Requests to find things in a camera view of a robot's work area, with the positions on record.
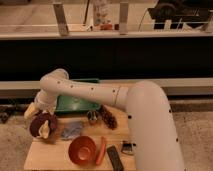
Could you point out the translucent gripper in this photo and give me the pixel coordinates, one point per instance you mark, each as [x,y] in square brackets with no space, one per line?
[35,108]

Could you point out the peeled yellow banana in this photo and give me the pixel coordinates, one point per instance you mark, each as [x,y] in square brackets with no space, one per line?
[44,130]

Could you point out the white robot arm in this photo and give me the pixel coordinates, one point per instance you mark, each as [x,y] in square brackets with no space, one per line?
[151,123]

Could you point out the purple bowl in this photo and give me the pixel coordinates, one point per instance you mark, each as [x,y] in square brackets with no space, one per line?
[39,121]

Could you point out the orange bowl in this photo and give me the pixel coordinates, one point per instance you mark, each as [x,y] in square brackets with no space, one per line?
[82,150]

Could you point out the green plastic tray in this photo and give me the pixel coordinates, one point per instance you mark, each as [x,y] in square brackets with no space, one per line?
[70,104]

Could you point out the blue folded cloth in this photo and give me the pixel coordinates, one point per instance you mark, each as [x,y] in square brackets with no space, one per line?
[72,130]

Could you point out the dark grape bunch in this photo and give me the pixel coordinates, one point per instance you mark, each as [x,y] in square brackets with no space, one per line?
[108,118]

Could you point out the orange carrot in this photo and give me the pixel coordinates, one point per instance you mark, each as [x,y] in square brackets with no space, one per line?
[101,152]

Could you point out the black remote control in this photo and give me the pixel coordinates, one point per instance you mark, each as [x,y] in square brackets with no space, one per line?
[115,159]

